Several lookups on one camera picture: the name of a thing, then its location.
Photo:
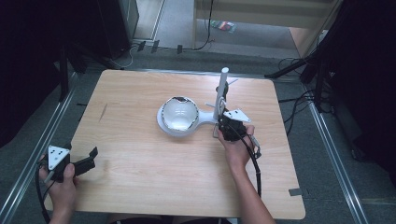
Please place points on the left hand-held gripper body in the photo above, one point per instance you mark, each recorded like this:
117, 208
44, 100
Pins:
57, 157

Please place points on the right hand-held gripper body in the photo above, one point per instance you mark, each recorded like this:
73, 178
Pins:
233, 129

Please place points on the white key rack with tray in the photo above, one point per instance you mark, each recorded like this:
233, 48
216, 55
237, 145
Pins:
221, 84

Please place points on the person's right hand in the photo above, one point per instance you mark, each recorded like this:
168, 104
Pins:
238, 154

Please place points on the person's left hand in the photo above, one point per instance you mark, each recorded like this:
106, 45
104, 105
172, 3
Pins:
62, 196

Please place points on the dark round table grommet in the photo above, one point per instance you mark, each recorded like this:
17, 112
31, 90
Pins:
218, 90

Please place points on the white bowl with patterned rim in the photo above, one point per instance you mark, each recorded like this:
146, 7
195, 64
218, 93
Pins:
180, 113

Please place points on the black tripod stand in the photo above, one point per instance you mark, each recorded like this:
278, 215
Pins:
292, 66

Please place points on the colourful packet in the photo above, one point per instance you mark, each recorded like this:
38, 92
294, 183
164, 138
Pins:
223, 25

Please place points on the grey tape piece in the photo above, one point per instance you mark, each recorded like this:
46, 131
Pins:
295, 192

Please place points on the black cabinet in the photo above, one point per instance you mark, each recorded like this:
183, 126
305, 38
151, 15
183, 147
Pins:
116, 28

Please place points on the metal floor rail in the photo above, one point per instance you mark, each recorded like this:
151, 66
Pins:
31, 161
337, 161

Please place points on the black upright post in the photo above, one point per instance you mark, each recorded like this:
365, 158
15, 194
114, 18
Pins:
63, 74

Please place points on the light wooden shelf frame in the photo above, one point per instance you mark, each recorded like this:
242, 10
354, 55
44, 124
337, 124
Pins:
261, 14

